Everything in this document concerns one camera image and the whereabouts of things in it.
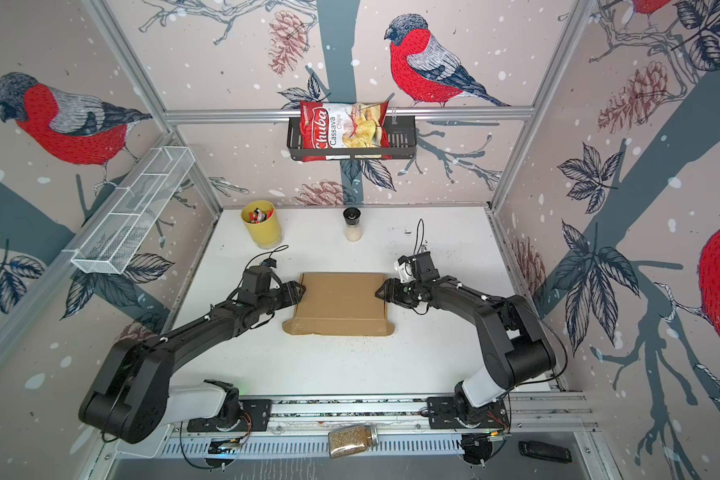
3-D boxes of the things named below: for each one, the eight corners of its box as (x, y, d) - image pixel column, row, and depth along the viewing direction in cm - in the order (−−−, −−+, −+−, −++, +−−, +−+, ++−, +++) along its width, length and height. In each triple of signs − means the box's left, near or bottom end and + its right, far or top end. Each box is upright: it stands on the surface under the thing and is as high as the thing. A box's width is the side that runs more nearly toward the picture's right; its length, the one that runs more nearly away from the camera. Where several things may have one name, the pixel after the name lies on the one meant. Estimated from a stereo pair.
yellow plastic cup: (249, 249, 110) (235, 223, 99) (256, 226, 118) (245, 200, 107) (279, 249, 110) (269, 223, 99) (285, 226, 118) (276, 200, 107)
